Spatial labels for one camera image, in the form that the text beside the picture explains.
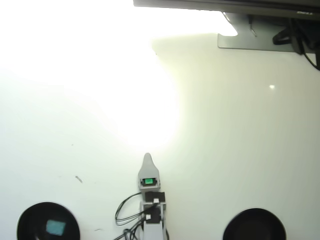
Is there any grey gripper green label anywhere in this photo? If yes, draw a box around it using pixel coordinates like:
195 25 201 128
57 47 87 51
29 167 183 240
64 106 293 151
137 152 161 192

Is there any blue cube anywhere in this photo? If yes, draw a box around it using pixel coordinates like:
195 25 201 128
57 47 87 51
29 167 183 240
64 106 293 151
45 219 68 237

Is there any black bowl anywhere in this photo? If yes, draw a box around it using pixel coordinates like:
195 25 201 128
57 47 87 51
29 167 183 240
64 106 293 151
16 201 81 240
222 207 287 240

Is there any dark monitor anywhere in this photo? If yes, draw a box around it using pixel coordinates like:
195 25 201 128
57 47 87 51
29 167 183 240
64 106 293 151
133 0 320 19

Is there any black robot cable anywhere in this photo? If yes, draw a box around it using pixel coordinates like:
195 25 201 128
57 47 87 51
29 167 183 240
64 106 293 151
111 216 146 240
114 191 146 227

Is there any thin dark cable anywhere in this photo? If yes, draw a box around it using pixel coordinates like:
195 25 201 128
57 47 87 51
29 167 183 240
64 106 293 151
247 14 258 38

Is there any looped black cable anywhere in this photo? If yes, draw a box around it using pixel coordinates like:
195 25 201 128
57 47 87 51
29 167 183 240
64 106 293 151
272 26 293 46

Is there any black monitor cable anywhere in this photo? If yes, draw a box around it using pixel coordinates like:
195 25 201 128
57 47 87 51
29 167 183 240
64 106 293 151
289 17 320 71

